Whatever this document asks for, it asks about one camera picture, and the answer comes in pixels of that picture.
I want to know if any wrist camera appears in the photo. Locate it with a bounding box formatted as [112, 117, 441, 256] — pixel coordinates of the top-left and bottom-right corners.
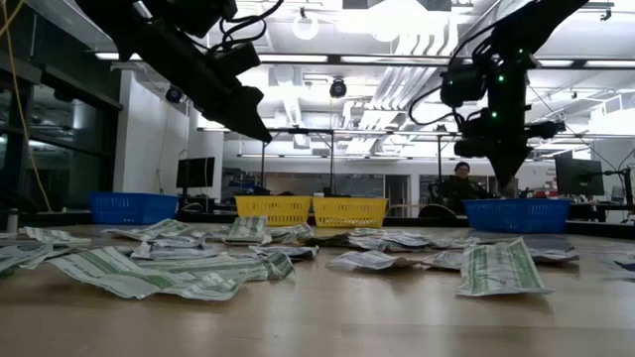
[439, 66, 488, 108]
[217, 42, 262, 75]

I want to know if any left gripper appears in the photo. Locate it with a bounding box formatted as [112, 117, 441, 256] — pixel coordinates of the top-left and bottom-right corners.
[129, 22, 273, 144]

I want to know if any yellow plastic basket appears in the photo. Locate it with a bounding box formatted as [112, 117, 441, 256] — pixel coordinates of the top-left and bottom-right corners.
[234, 194, 313, 228]
[312, 196, 389, 229]

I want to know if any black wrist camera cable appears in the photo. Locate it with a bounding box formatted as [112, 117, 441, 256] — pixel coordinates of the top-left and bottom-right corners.
[407, 86, 465, 128]
[217, 0, 287, 54]

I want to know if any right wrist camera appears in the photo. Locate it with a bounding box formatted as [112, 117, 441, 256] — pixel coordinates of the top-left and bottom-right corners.
[439, 66, 488, 108]

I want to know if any white ring ceiling lamp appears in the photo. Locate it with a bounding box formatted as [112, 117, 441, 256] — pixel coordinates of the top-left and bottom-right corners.
[291, 12, 320, 42]

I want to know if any person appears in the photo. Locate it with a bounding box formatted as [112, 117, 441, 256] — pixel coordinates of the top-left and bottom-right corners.
[429, 161, 497, 217]

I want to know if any black office chair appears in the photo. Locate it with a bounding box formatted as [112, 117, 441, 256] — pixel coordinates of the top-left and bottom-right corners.
[418, 202, 457, 219]

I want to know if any blue plastic basket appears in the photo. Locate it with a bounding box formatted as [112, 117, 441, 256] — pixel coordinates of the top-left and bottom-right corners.
[461, 197, 572, 234]
[88, 191, 180, 225]

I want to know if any black computer monitor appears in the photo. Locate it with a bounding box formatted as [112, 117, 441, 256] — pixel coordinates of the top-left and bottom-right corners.
[176, 157, 217, 189]
[554, 151, 606, 197]

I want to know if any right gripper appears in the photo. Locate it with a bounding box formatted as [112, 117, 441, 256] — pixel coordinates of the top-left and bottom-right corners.
[453, 59, 532, 197]

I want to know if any black metal stand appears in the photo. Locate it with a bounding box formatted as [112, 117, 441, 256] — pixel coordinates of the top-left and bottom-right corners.
[260, 127, 336, 197]
[435, 132, 460, 199]

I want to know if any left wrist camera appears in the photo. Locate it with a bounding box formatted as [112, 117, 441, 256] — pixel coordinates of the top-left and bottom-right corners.
[217, 42, 262, 75]

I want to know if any yellow hanging cable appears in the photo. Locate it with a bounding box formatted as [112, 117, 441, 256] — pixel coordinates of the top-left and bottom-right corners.
[0, 0, 54, 213]

